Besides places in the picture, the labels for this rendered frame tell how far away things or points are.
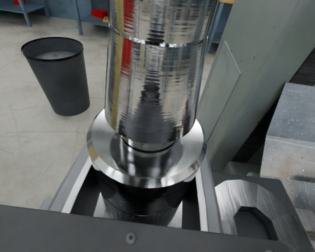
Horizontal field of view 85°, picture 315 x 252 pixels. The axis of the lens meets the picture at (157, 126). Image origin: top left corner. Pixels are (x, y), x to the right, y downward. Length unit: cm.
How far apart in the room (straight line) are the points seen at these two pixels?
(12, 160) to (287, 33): 182
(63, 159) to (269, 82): 151
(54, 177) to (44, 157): 23
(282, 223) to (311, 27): 41
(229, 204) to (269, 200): 4
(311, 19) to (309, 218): 41
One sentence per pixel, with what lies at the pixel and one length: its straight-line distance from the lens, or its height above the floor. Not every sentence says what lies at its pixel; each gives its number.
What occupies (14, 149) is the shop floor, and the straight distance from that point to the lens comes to 190.
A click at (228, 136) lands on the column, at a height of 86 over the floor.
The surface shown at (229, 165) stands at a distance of 76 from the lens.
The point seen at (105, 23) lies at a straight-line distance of 396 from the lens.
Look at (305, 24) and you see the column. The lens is 51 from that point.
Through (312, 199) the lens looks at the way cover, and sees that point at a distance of 65.
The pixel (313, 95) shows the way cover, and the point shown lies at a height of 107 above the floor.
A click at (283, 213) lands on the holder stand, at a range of 21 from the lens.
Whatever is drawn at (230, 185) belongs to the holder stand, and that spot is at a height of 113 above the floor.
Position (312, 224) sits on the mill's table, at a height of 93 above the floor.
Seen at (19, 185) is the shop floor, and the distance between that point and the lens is 166.
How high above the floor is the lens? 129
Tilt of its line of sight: 45 degrees down
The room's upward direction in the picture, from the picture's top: 9 degrees clockwise
